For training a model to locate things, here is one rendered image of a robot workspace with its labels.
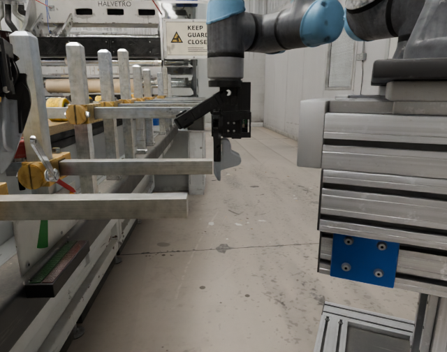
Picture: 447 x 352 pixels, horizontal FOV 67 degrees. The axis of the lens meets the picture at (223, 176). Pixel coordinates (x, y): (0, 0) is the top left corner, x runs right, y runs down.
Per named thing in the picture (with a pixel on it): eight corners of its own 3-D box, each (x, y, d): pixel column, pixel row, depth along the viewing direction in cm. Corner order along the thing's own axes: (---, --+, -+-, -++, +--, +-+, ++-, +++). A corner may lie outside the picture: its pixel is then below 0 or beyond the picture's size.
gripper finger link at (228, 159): (241, 184, 72) (242, 140, 70) (214, 184, 72) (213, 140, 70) (240, 179, 75) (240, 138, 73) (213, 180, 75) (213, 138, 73)
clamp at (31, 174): (72, 173, 79) (70, 151, 78) (45, 189, 66) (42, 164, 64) (48, 173, 79) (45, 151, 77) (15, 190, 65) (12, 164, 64)
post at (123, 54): (135, 166, 148) (128, 49, 136) (133, 168, 144) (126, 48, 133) (127, 166, 148) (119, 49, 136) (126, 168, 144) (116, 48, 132)
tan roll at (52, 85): (192, 92, 325) (191, 79, 322) (191, 92, 313) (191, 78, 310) (40, 92, 320) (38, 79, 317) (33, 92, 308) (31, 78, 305)
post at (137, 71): (147, 164, 173) (141, 65, 161) (145, 165, 170) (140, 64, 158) (140, 164, 173) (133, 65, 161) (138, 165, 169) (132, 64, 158)
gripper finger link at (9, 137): (-9, 182, 38) (-25, 97, 36) (1, 171, 43) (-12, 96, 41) (22, 179, 39) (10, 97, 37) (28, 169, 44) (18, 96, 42)
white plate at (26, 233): (80, 220, 83) (76, 180, 80) (24, 276, 57) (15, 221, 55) (78, 220, 83) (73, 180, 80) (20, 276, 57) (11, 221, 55)
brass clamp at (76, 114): (104, 120, 101) (103, 103, 99) (88, 124, 87) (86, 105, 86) (83, 120, 100) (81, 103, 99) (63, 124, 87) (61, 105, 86)
